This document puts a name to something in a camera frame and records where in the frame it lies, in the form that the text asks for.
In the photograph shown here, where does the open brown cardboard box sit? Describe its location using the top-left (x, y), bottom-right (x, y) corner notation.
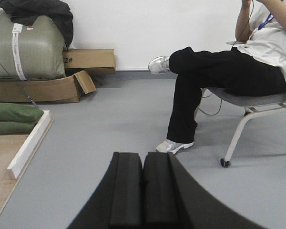
top-left (0, 71), bottom-right (96, 103)

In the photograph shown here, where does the thin grey cable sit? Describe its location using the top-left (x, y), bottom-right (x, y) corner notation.
top-left (194, 89), bottom-right (223, 116)

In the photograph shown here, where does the plywood door platform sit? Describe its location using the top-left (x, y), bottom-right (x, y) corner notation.
top-left (0, 111), bottom-right (53, 214)

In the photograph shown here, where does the black steel guy wire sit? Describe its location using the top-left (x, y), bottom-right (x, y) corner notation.
top-left (0, 52), bottom-right (40, 110)

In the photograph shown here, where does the grey white office chair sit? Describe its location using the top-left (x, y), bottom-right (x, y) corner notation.
top-left (202, 87), bottom-right (286, 168)

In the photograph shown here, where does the white wooden door frame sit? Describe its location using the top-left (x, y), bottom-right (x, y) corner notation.
top-left (6, 110), bottom-right (53, 180)

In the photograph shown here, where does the flat cardboard box behind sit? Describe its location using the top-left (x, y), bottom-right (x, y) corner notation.
top-left (62, 49), bottom-right (116, 74)

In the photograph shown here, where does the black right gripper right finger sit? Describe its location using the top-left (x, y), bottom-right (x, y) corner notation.
top-left (143, 152), bottom-right (262, 229)

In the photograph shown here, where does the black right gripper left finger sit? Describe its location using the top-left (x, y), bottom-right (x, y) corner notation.
top-left (68, 152), bottom-right (143, 229)

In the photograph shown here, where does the seated person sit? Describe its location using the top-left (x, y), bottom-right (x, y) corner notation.
top-left (148, 0), bottom-right (286, 153)

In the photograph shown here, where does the green stacked sandbag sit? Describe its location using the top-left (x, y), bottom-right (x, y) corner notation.
top-left (0, 103), bottom-right (44, 123)
top-left (0, 122), bottom-right (36, 135)

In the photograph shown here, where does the black jacket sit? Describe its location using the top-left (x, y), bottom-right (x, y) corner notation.
top-left (0, 0), bottom-right (73, 48)

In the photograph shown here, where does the upper green stacked sandbag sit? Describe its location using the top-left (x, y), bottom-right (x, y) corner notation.
top-left (0, 103), bottom-right (44, 123)

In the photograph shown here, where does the lower green stacked sandbag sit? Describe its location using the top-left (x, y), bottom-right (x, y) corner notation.
top-left (0, 122), bottom-right (36, 135)

